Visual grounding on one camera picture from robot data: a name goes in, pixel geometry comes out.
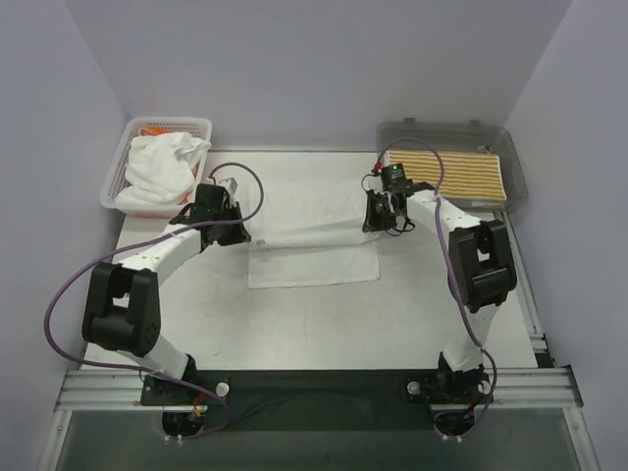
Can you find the yellow striped folded towel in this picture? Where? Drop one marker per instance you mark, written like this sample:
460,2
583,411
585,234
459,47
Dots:
468,175

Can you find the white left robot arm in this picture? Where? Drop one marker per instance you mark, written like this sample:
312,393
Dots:
123,309

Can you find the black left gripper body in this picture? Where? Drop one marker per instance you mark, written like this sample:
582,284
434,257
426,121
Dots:
232,225

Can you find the white crumpled towels pile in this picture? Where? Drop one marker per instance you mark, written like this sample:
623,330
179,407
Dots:
161,170

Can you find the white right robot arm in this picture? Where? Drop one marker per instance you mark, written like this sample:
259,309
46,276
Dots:
479,265

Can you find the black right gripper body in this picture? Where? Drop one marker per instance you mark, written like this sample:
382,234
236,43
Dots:
372,212

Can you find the white terry towel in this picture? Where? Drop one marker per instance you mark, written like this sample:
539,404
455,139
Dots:
309,234

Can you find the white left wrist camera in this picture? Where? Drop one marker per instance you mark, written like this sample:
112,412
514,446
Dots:
230,184

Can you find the white plastic mesh basket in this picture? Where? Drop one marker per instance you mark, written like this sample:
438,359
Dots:
115,180

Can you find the orange cloth in basket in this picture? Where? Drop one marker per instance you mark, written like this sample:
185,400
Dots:
151,131

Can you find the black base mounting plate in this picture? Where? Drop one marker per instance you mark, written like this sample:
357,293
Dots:
321,401

